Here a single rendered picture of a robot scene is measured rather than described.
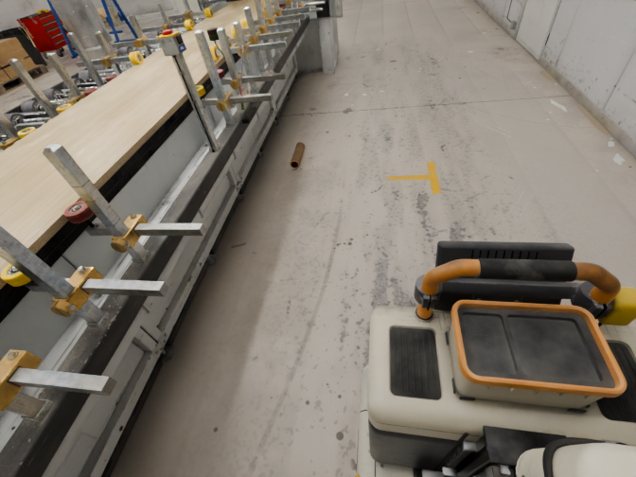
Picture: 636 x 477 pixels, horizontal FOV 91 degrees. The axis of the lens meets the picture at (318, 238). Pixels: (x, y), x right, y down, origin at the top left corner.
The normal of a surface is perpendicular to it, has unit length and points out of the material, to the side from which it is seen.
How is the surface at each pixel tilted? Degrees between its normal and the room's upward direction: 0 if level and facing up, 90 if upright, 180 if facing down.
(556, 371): 0
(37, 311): 90
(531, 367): 0
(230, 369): 0
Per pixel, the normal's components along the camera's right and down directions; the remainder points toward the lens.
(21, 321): 0.98, 0.00
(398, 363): -0.13, -0.69
